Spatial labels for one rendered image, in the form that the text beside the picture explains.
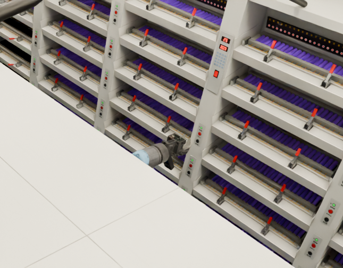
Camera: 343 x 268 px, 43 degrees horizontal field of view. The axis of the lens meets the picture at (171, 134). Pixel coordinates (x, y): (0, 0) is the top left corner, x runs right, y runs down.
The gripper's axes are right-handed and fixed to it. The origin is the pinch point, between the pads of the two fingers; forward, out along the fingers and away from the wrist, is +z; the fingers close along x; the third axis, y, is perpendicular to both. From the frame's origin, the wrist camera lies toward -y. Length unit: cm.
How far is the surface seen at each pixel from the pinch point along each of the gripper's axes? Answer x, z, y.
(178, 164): 12.2, 14.4, -23.7
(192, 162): -0.3, 7.1, -12.7
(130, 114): 47.1, 7.6, -8.3
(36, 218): -70, -136, 72
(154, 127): 28.6, 7.7, -7.4
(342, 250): -81, 8, -9
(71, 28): 118, 17, 17
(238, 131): -17.2, 12.0, 13.4
